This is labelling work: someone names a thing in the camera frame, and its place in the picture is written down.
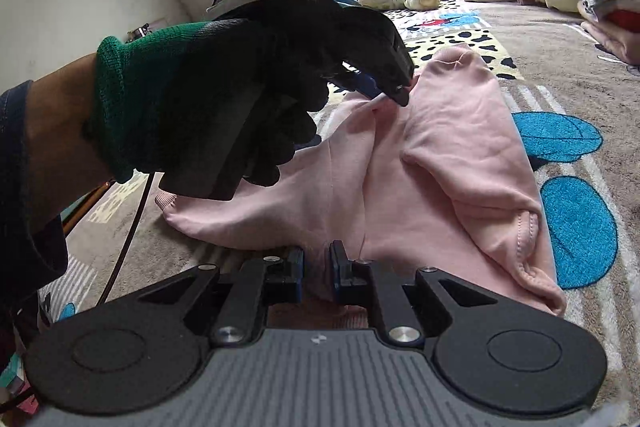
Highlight pink sweatshirt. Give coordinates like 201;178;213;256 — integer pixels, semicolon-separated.
156;46;566;329

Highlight left hand black green glove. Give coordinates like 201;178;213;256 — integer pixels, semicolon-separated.
81;0;352;188

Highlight Mickey Mouse bed blanket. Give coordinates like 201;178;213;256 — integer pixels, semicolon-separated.
40;2;639;421

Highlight folded red black garment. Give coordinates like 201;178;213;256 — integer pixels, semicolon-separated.
605;10;640;34

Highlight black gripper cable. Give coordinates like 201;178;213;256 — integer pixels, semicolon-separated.
94;171;156;308

